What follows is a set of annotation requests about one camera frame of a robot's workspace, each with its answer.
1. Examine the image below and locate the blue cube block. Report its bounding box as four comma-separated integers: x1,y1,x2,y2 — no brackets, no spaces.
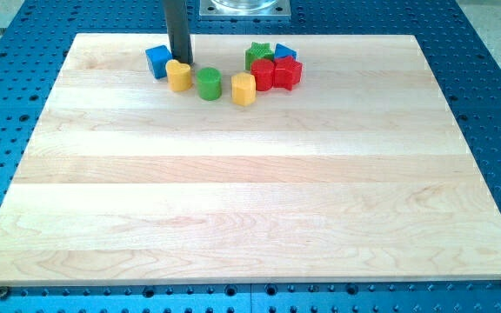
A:
145,45,172,79

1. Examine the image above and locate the red cylinder block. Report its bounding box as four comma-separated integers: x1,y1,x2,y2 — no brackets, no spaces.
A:
250,58,275,91

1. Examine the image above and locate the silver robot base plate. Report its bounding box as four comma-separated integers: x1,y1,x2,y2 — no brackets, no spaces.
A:
198,0,291,20

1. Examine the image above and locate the yellow hexagon block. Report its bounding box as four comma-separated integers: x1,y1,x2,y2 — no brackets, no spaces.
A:
231,72,257,106

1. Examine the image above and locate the red star block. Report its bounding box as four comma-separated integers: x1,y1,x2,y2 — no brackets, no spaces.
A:
273,56,303,90

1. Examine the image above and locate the blue triangular block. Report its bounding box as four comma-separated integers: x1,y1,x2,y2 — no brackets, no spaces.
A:
274,43,297,60

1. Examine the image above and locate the light wooden board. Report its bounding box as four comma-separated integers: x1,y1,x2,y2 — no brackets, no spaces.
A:
0,33,501,286

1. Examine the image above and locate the green cylinder block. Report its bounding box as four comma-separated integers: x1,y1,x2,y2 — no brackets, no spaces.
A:
196,67,222,101

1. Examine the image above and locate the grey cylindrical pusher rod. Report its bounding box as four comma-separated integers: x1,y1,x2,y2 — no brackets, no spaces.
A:
162,0,193,65

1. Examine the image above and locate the yellow heart block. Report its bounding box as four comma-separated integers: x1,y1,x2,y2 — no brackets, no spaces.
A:
165,59,192,92

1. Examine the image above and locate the green star block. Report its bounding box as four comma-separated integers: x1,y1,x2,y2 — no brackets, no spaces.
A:
245,42,274,70

